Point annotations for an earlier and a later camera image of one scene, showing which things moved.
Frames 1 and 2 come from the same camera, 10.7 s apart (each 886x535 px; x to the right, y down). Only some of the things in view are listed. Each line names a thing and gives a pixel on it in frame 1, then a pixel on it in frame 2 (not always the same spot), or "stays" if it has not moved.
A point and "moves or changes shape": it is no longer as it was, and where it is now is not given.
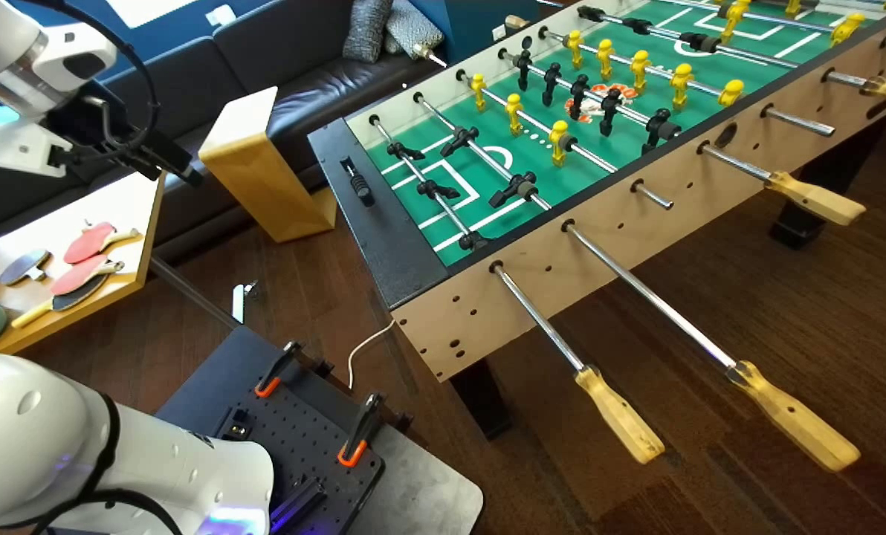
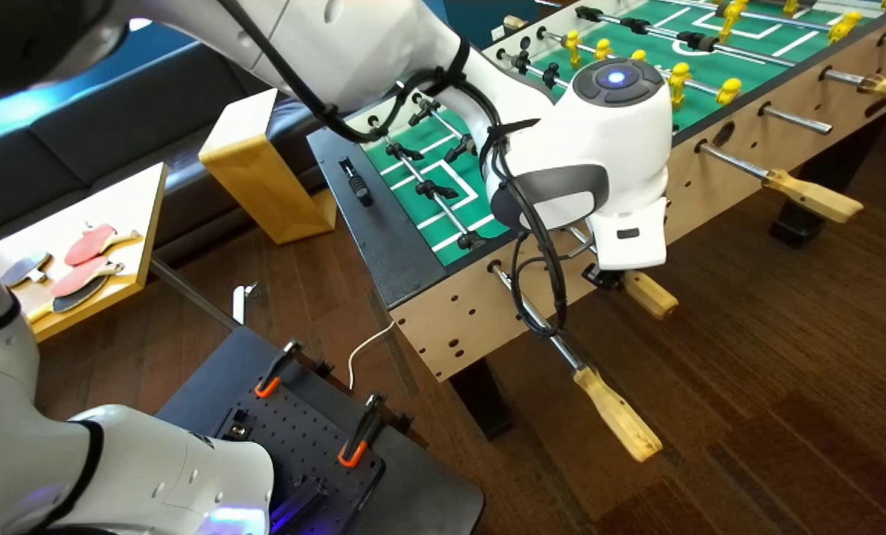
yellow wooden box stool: x=248 y=158 stays
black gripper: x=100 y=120 -> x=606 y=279
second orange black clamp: x=349 y=456 stays
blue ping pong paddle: x=29 y=268 stays
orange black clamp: x=277 y=368 stays
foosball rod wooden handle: x=801 y=427 moves or changes shape
